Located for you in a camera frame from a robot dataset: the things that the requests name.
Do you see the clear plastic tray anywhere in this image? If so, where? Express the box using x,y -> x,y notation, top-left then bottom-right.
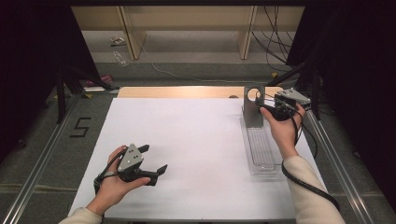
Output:
238,104 -> 278,175

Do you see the left hand-held gripper black cable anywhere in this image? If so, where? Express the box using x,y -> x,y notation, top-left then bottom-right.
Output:
92,148 -> 129,196

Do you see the bundle of black cables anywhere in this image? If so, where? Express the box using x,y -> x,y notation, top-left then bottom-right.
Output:
251,5 -> 302,73

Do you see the right hand-held gripper black cable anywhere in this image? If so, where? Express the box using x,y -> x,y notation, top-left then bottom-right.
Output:
278,104 -> 342,214

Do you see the black metal stand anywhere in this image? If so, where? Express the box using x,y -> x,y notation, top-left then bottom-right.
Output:
55,65 -> 121,124
266,61 -> 322,121

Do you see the person's left hand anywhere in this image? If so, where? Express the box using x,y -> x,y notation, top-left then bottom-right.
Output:
85,145 -> 151,217

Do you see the pink object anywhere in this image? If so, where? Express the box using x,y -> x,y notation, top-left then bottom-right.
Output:
86,74 -> 113,88

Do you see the person's right hand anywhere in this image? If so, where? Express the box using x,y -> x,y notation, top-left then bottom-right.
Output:
259,103 -> 307,161

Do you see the metal floor rail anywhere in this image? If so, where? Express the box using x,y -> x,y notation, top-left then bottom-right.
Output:
298,92 -> 375,224
1,95 -> 79,224

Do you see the hand-held gripper black cable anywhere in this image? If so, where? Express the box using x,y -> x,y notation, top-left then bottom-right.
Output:
278,104 -> 342,214
92,148 -> 129,196

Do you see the small grey white item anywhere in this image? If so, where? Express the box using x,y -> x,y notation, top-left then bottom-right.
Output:
109,35 -> 127,48

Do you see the black curtain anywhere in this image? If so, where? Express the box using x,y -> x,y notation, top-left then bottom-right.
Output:
0,0 -> 103,163
285,0 -> 396,207

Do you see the clear plastic item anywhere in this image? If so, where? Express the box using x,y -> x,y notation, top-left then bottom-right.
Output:
112,50 -> 129,67

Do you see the light wooden shelf unit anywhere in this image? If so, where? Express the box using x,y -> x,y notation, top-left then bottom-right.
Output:
70,5 -> 306,61

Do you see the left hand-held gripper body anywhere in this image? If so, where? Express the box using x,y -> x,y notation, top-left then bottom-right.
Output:
117,143 -> 159,187

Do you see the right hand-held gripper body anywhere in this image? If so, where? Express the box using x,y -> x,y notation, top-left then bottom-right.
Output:
263,88 -> 312,122

